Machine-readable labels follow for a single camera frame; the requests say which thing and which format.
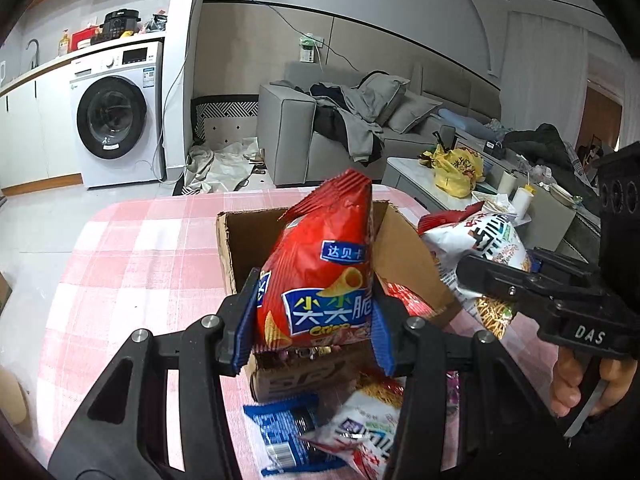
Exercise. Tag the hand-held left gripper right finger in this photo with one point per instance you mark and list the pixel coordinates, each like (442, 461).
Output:
(381, 335)

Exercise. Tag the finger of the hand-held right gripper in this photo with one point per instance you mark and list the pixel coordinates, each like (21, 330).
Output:
(565, 265)
(500, 280)

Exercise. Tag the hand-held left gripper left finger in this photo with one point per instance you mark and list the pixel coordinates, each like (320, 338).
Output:
(248, 310)

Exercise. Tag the white red noodle snack bag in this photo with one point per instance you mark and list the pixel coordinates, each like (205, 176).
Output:
(480, 240)
(360, 435)

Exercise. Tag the brown cardboard box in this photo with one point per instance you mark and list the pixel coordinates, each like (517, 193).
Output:
(400, 260)

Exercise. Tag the red cone crisps bag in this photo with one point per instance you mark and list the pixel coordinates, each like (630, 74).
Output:
(315, 260)

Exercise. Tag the blue cookie packet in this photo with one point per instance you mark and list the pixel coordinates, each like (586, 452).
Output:
(285, 430)

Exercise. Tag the person's right hand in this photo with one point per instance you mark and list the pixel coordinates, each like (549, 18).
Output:
(565, 385)

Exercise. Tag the grey storage box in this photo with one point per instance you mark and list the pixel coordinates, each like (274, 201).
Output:
(550, 225)

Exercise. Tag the white rectangular container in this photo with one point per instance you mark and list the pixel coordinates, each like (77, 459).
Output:
(500, 205)

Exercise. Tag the pink checked tablecloth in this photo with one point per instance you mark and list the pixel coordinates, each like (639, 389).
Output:
(150, 260)

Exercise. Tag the yellow plastic bag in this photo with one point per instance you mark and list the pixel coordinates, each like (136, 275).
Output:
(457, 170)

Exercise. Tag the wooden door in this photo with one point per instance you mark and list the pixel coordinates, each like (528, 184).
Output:
(600, 120)

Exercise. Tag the dark coat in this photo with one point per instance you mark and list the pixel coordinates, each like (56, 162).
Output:
(540, 145)

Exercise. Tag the white coffee table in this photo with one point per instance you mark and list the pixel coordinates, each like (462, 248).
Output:
(405, 175)

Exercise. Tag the white floor cloth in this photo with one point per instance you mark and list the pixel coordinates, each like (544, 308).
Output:
(225, 165)

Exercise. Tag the light blue pillow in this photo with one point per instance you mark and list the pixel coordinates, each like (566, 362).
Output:
(465, 122)

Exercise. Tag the grey sofa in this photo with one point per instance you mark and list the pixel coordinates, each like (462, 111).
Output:
(285, 130)

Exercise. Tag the white curtain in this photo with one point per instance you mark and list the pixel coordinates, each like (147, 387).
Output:
(545, 70)

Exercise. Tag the grey pillow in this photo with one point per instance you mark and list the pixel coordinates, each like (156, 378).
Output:
(385, 97)
(415, 112)

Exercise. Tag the herringbone patterned board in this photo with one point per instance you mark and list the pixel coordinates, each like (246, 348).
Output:
(225, 115)

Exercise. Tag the grey garment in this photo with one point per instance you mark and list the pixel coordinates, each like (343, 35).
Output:
(360, 130)

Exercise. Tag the black garment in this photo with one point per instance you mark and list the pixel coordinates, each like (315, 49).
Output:
(327, 120)

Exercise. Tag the white washing machine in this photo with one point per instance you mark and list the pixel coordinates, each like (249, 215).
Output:
(115, 120)

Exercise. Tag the white base cabinet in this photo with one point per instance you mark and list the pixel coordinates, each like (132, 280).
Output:
(40, 125)

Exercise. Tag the black plastic bag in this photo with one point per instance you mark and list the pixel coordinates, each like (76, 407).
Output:
(155, 24)

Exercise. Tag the black pressure cooker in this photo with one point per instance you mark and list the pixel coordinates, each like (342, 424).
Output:
(120, 25)

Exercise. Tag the red box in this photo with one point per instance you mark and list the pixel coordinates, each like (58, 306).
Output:
(84, 40)

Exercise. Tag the yellow soap bottle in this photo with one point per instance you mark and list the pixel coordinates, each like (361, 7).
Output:
(63, 45)

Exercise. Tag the curved kitchen faucet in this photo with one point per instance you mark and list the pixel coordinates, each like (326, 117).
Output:
(36, 57)

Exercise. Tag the wall socket with charger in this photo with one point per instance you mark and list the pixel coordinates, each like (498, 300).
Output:
(307, 52)

